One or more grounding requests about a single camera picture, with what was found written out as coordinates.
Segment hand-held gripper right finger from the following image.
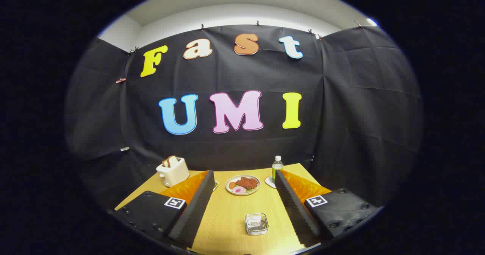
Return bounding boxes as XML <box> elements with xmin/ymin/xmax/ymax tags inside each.
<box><xmin>274</xmin><ymin>169</ymin><xmax>383</xmax><ymax>248</ymax></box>

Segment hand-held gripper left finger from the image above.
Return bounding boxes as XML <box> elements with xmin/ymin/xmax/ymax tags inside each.
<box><xmin>114</xmin><ymin>169</ymin><xmax>216</xmax><ymax>249</ymax></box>

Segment white toaster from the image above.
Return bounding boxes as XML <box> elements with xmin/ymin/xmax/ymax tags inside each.
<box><xmin>156</xmin><ymin>157</ymin><xmax>190</xmax><ymax>188</ymax></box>

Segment small metal basket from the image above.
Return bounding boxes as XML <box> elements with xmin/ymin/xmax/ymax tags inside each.
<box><xmin>244</xmin><ymin>213</ymin><xmax>269</xmax><ymax>236</ymax></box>

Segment green label water bottle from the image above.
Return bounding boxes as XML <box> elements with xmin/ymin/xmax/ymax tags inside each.
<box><xmin>272</xmin><ymin>156</ymin><xmax>284</xmax><ymax>183</ymax></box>

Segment white food plate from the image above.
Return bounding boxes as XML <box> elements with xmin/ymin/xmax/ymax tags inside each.
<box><xmin>225</xmin><ymin>175</ymin><xmax>260</xmax><ymax>196</ymax></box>

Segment brown meat pieces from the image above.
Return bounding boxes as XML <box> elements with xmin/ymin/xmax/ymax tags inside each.
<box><xmin>236</xmin><ymin>176</ymin><xmax>258</xmax><ymax>190</ymax></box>

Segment black backdrop cloth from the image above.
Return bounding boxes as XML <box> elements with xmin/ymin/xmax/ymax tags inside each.
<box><xmin>64</xmin><ymin>25</ymin><xmax>424</xmax><ymax>210</ymax></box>

